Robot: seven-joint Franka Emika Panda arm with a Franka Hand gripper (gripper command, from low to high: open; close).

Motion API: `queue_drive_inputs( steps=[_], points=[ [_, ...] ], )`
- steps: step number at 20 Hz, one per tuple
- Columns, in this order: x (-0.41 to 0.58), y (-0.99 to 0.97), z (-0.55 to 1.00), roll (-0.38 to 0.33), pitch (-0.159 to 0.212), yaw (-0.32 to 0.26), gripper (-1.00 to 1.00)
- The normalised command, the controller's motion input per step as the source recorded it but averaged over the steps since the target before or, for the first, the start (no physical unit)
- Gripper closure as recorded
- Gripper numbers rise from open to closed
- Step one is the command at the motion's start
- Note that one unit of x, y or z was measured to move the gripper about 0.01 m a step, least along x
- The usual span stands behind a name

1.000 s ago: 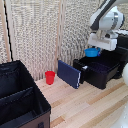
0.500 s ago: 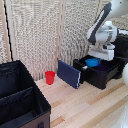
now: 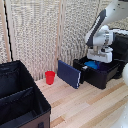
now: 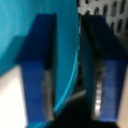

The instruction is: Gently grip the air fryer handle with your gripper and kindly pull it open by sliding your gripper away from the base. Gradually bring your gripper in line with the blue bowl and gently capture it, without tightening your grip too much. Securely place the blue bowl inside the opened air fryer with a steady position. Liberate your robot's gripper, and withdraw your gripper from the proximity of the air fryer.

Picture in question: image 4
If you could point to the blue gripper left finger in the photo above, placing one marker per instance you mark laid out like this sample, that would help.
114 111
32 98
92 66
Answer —
35 73

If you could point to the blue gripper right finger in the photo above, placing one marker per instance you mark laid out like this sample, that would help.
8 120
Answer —
110 73

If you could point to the blue cup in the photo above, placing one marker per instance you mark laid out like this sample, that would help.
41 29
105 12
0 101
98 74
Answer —
65 46

